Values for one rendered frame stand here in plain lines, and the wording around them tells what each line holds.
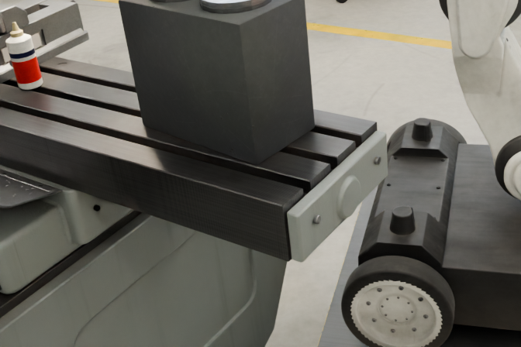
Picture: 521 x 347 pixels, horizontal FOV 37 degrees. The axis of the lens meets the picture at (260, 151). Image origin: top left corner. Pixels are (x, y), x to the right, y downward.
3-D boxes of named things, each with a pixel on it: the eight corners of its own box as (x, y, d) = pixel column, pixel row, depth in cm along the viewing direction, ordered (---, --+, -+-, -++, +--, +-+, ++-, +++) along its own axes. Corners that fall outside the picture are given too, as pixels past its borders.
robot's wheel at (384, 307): (454, 345, 143) (456, 259, 133) (453, 365, 138) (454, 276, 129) (347, 333, 148) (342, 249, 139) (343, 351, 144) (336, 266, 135)
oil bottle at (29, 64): (32, 78, 130) (15, 16, 124) (48, 82, 128) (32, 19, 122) (13, 87, 127) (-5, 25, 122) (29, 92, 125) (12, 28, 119)
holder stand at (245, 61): (201, 94, 117) (181, -37, 107) (316, 127, 103) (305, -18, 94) (142, 125, 109) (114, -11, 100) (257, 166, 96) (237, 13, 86)
